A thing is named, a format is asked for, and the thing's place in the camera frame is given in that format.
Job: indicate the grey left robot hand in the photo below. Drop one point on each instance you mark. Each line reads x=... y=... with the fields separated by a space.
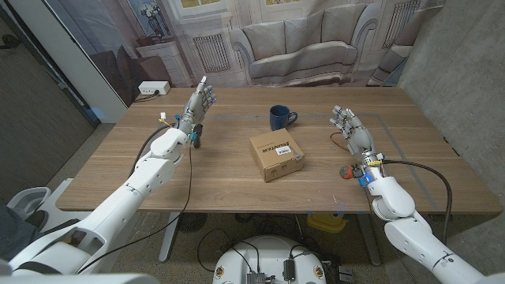
x=195 y=110

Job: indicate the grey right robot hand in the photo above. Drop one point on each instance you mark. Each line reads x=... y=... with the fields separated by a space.
x=361 y=138

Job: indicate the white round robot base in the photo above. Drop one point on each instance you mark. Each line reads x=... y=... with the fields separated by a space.
x=268 y=256

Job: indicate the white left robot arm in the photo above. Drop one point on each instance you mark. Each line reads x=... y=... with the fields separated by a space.
x=118 y=205

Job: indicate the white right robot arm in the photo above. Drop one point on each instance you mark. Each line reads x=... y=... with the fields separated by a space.
x=410 y=236

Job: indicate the brown cardboard box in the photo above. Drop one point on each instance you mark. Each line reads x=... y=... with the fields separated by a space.
x=272 y=158

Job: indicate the black box on base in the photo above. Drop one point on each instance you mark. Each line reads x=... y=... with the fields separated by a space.
x=289 y=270

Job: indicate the black clip tool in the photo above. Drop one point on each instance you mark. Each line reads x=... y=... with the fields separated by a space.
x=197 y=136

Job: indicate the small red grey object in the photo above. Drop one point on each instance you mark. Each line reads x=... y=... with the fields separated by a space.
x=345 y=172

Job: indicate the white power strip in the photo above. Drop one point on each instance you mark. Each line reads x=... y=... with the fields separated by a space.
x=154 y=87

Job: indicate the dark blue ceramic mug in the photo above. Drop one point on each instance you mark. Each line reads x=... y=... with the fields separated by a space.
x=279 y=117

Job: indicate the yellow floor object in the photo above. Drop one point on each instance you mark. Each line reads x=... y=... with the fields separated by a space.
x=327 y=223

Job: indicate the black round floor foot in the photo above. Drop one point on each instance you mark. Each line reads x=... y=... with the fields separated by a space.
x=192 y=221

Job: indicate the printed living room backdrop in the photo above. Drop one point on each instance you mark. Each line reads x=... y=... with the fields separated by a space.
x=296 y=39

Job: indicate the white backdrop side panel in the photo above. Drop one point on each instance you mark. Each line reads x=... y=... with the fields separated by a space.
x=79 y=67

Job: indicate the white table leg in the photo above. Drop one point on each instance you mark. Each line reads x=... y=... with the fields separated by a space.
x=169 y=236

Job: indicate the grey module on base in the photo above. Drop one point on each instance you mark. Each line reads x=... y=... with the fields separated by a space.
x=256 y=278

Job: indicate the black shoe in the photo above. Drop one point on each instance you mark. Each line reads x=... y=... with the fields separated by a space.
x=63 y=225

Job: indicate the white plastic floor base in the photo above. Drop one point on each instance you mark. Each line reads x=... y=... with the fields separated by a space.
x=27 y=197

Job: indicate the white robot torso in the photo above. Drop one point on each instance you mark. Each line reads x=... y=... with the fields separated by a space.
x=79 y=279

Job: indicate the blue jeans person leg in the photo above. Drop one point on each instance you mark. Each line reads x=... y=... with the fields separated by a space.
x=16 y=236

